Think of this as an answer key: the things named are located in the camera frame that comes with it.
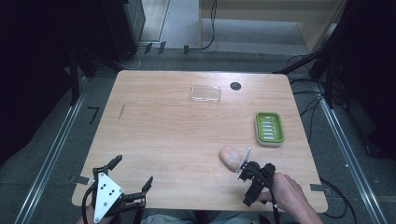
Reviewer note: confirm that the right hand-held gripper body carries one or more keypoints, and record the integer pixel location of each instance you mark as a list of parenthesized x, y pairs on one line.
[(260, 180)]

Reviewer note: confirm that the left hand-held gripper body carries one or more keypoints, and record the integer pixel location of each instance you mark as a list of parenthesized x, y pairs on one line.
[(106, 189)]

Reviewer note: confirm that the person's right hand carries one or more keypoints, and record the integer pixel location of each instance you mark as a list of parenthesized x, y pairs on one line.
[(288, 193)]

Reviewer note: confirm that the person's left hand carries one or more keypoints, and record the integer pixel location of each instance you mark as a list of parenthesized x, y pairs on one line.
[(88, 216)]

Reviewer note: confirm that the grey tape piece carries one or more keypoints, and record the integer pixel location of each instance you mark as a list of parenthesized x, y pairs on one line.
[(81, 179), (317, 187)]

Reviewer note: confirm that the person's grey pants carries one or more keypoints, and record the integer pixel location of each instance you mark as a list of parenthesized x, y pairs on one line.
[(186, 218)]

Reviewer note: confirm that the green soap dish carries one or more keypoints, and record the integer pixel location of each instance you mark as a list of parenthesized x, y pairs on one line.
[(278, 124)]

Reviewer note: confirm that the black metal stand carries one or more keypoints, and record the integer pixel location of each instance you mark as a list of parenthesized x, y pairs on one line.
[(329, 81), (74, 81)]

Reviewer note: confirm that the black round table grommet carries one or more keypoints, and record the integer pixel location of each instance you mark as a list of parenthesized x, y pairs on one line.
[(235, 86)]

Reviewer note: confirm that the clear plastic lid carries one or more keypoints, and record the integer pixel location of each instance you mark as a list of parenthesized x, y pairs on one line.
[(205, 94)]

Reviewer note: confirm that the black computer cabinet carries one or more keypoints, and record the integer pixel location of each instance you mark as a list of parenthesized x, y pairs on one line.
[(124, 28)]

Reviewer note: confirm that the light wooden shelf unit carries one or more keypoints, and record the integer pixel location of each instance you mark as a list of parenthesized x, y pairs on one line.
[(249, 12)]

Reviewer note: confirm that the metal floor rail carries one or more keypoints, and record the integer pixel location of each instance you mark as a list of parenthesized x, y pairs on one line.
[(49, 161), (342, 143)]

